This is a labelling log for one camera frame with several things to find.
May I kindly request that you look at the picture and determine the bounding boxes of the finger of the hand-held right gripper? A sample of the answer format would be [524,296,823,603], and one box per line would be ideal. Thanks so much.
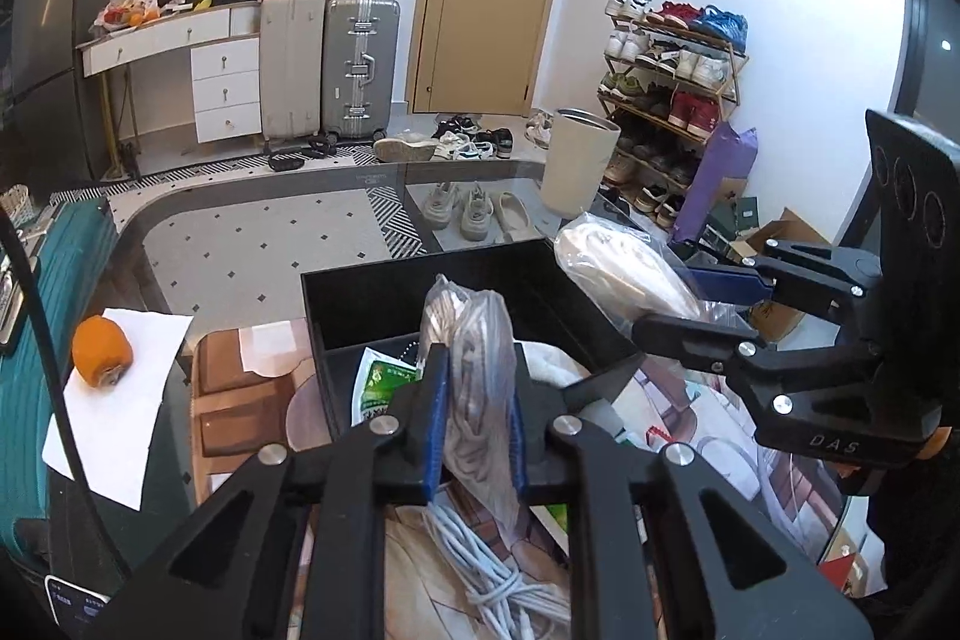
[630,314,880,416]
[686,239,882,319]

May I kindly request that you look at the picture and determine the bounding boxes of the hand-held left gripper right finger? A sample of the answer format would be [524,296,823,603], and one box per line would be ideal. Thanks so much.
[510,340,875,640]

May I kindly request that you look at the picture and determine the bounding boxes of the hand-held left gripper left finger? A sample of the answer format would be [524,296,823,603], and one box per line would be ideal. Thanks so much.
[75,344,455,640]

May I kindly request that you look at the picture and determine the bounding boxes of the bagged grey rope bundle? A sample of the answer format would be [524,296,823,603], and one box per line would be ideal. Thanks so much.
[418,276,526,525]

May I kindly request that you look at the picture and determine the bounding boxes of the bagged white cloth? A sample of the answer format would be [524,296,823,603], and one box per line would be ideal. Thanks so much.
[553,211,755,348]

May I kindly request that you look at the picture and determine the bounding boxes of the black storage box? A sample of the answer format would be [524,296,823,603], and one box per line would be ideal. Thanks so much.
[300,239,642,453]

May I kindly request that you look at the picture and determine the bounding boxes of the green snack packet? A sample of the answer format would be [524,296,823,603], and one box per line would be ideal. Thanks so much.
[351,346,421,427]

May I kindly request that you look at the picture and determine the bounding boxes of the open cardboard box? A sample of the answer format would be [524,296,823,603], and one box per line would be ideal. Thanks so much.
[729,206,835,342]

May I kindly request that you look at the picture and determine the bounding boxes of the clear plastic bags with papers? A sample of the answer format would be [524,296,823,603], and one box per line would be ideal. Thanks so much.
[592,362,890,585]

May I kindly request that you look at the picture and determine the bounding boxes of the white trash bin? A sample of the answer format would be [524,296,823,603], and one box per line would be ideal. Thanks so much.
[540,107,623,219]

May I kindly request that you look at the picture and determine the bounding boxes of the brown leather box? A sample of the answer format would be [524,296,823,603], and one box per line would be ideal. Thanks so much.
[191,323,320,461]

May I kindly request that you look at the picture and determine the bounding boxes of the wooden shoe rack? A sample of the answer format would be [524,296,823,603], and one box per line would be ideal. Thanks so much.
[596,10,751,221]

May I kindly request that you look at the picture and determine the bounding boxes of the beige slipper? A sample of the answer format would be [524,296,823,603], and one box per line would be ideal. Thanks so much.
[493,190,542,245]

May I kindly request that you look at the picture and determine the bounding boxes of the shoe rack with shoes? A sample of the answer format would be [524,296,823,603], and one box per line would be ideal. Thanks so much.
[598,0,751,229]

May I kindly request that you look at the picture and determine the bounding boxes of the grey sneaker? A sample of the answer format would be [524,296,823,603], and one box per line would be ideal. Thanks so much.
[420,181,460,229]
[457,182,497,244]

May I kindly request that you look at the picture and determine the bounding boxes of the red cardboard box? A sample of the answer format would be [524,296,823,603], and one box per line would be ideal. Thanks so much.
[816,526,890,605]

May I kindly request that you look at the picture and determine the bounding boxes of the patterned floor mat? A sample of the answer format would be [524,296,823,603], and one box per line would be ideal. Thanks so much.
[105,156,451,311]

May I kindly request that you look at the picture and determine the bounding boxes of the pile of sneakers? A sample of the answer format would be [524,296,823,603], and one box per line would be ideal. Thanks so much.
[433,109,557,163]

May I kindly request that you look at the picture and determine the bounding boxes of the beige sneaker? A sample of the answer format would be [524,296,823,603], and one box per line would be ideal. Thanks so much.
[373,134,438,164]

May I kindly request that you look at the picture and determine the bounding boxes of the white paper sheet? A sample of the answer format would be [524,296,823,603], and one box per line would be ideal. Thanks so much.
[41,308,196,512]

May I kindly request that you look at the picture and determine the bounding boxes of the black slippers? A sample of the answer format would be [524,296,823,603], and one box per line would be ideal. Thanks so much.
[267,136,340,173]

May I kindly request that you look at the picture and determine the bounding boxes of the orange fruit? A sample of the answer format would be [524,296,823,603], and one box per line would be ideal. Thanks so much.
[72,316,134,386]

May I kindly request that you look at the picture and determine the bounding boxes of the silver suitcase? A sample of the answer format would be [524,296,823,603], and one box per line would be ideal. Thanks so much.
[321,0,402,143]

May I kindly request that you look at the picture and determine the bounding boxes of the smartphone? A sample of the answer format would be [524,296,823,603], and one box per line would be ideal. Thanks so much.
[43,574,115,639]

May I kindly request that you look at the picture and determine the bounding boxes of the beige suitcase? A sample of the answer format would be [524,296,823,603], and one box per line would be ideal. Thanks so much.
[259,0,328,145]

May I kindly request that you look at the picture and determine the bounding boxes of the teal suitcase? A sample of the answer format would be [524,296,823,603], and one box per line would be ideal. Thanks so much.
[0,197,197,577]

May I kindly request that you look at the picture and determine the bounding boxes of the white desk with drawers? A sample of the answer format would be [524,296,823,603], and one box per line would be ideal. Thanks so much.
[79,1,263,148]

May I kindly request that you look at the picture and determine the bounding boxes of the bag of fruit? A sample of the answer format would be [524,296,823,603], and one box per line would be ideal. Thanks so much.
[91,0,164,35]

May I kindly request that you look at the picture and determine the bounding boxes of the grey refrigerator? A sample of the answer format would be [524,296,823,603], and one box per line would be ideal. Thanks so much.
[0,0,121,195]

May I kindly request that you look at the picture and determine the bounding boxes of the loose white cable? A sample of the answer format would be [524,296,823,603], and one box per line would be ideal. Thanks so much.
[421,501,575,640]

